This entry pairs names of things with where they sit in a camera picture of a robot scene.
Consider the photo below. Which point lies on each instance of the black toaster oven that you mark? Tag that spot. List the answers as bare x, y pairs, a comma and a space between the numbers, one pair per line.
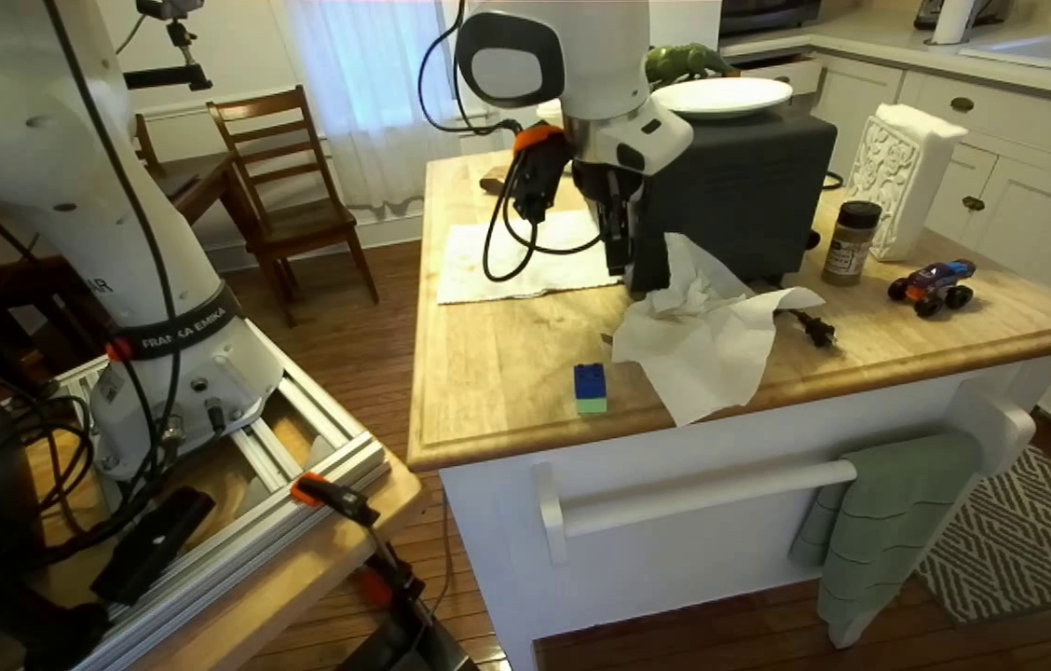
749, 188

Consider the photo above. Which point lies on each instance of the white sheer curtain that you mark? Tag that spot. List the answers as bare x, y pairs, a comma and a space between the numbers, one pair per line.
371, 87

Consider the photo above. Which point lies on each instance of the crumpled white paper towel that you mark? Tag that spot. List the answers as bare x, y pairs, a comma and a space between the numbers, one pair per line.
707, 356

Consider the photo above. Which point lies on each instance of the wooden top kitchen island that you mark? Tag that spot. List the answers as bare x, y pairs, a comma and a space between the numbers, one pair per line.
511, 361

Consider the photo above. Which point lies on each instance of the green hanging towel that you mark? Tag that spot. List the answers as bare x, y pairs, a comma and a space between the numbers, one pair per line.
892, 535

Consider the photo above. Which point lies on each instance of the black orange wrist camera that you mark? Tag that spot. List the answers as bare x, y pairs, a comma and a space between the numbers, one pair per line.
538, 174

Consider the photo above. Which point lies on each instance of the orange black clamp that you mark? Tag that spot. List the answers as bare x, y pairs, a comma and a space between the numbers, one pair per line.
358, 515

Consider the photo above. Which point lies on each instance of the white lower kitchen cabinets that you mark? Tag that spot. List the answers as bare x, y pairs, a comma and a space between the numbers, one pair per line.
1024, 201

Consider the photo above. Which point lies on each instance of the black flat box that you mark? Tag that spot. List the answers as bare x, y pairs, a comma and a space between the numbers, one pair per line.
155, 546

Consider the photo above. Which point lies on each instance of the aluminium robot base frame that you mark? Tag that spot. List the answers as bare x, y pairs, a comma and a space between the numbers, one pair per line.
313, 469

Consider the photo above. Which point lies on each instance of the white towel bar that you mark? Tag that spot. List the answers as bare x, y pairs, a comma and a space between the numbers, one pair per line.
688, 495

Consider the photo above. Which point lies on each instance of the white plate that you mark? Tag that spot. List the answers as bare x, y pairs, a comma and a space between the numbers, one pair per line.
724, 97

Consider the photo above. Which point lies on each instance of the black countertop appliance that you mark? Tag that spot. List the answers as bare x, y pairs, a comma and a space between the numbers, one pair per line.
770, 15

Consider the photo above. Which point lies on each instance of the white paper towel roll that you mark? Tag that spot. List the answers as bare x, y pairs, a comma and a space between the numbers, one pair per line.
950, 19

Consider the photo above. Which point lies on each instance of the flat white cloth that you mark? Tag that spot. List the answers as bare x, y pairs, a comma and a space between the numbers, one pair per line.
465, 266

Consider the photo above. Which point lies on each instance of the black camera tripod mount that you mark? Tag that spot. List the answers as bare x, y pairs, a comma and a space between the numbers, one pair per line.
171, 69

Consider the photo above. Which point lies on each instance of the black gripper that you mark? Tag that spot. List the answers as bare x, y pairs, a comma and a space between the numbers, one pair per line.
614, 188

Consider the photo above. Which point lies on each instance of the orange blue toy car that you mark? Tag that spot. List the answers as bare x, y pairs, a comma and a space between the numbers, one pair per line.
934, 286

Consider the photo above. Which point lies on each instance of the wooden robot cart top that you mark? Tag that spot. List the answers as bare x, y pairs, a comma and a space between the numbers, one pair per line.
302, 585

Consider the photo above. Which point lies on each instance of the dark wooden chair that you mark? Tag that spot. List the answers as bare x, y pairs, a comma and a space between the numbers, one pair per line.
287, 201

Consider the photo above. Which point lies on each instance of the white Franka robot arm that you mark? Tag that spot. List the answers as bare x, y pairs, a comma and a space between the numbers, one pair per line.
79, 188

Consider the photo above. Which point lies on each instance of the patterned grey rug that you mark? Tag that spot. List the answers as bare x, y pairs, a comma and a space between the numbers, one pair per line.
1031, 546

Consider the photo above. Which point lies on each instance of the green vegetable toy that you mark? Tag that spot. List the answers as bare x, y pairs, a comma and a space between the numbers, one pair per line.
688, 63

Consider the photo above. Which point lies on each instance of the white patterned napkin holder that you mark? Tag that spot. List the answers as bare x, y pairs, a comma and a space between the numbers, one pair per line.
904, 174

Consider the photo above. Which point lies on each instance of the small blue cube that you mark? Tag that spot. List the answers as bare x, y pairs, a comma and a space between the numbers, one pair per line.
591, 388

